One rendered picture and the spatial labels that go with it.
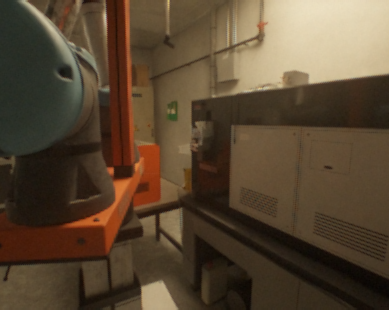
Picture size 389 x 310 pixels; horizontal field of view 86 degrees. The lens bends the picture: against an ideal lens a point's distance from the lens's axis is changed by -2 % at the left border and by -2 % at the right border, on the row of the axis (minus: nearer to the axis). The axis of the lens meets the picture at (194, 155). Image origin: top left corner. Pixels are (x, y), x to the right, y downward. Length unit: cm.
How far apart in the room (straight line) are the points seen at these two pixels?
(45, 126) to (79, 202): 16
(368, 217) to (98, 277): 82
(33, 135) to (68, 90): 4
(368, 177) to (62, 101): 85
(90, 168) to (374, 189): 82
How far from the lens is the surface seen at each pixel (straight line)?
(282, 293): 115
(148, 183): 158
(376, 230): 93
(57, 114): 19
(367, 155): 88
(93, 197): 34
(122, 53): 53
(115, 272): 61
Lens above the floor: 130
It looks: 9 degrees down
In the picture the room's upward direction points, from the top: straight up
